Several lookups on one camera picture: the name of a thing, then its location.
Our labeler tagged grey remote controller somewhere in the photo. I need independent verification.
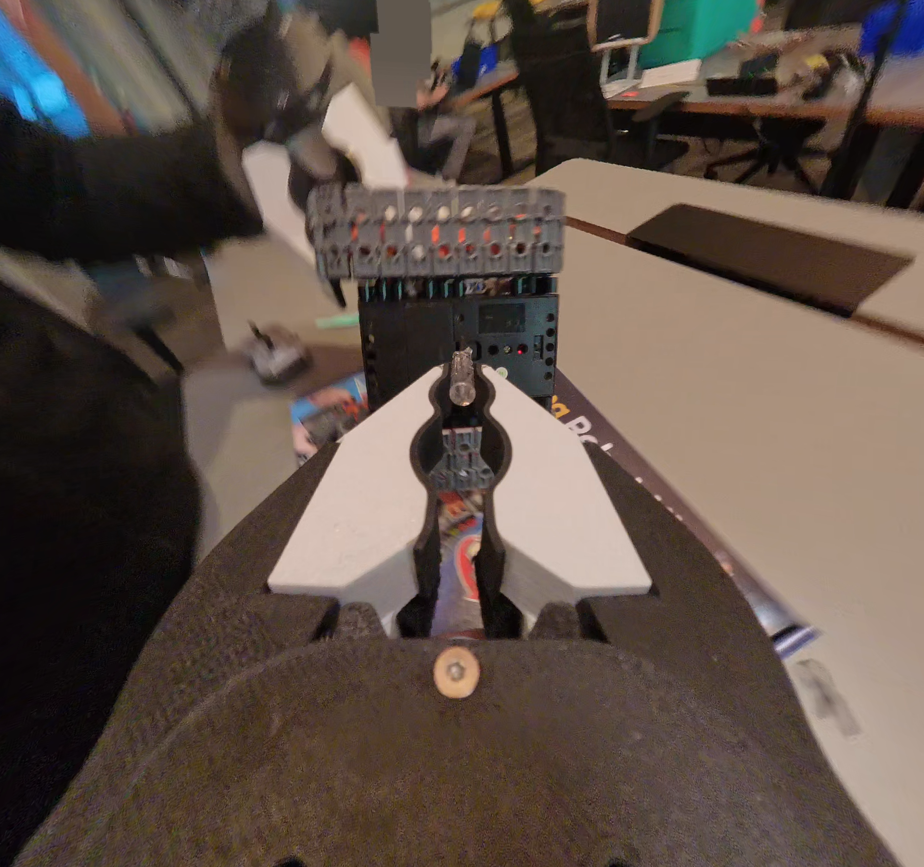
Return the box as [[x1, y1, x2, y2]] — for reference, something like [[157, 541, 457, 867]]
[[243, 322, 313, 386]]

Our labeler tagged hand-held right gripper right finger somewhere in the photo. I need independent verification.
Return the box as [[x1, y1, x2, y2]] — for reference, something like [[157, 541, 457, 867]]
[[480, 369, 654, 602]]

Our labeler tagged blue robot kit box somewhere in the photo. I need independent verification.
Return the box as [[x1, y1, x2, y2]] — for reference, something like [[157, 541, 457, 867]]
[[289, 369, 798, 654]]

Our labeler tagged person's left forearm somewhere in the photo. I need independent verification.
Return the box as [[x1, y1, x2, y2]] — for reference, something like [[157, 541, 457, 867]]
[[0, 95, 270, 263]]

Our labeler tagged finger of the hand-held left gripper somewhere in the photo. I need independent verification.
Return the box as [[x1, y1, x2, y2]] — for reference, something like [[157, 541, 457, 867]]
[[243, 141, 349, 306], [321, 88, 411, 191]]

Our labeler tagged wooden background table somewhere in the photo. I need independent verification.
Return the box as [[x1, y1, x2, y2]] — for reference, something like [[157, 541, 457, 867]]
[[462, 56, 924, 129]]

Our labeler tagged tracked building-block toy robot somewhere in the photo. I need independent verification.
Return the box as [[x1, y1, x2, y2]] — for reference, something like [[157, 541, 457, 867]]
[[307, 181, 568, 487]]

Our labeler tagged large black office chair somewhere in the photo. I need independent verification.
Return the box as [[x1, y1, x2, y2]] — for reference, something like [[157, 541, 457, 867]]
[[503, 0, 609, 176]]

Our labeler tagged grey desk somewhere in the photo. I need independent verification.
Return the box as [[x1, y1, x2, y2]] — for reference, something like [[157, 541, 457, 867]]
[[188, 160, 924, 867]]

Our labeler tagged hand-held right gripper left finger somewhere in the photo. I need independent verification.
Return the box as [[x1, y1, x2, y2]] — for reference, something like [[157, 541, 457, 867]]
[[268, 369, 443, 602]]

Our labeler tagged black wood-edged chair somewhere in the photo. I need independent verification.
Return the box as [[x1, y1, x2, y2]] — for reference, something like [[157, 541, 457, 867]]
[[590, 0, 681, 91]]

